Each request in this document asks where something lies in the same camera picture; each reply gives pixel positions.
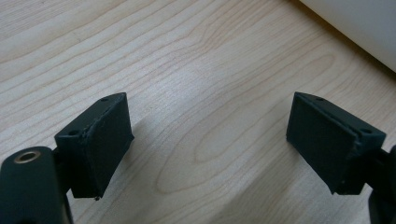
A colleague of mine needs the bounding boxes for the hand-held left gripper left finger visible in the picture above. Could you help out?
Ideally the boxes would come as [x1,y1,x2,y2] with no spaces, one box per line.
[53,91,135,201]

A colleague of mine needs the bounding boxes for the white plastic bin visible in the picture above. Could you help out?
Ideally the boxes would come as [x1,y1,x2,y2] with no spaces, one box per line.
[299,0,396,73]

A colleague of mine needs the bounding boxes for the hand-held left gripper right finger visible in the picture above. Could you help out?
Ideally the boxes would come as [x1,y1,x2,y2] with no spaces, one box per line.
[286,91,388,196]

